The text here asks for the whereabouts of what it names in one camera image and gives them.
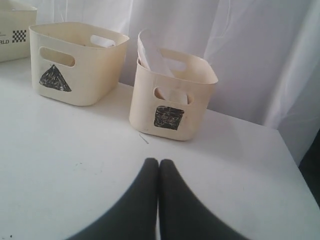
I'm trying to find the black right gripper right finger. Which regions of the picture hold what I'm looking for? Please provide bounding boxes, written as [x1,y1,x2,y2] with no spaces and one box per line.
[158,159,242,240]

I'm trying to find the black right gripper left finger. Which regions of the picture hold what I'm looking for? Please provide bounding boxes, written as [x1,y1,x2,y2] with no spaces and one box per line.
[69,158,159,240]

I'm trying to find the white square plate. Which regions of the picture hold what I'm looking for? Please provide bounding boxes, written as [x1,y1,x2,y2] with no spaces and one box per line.
[137,29,188,105]

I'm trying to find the cream bin with square mark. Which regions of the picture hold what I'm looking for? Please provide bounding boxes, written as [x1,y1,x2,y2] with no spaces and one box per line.
[129,48,218,141]

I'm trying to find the cream bin with triangle mark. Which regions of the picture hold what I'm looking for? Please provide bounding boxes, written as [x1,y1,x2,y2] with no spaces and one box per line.
[29,22,130,106]

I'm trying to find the white backdrop curtain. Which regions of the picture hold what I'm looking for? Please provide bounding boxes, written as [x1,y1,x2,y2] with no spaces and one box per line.
[28,0,320,164]

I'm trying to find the cream bin with circle mark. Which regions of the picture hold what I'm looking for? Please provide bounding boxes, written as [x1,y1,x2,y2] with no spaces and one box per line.
[0,0,37,62]

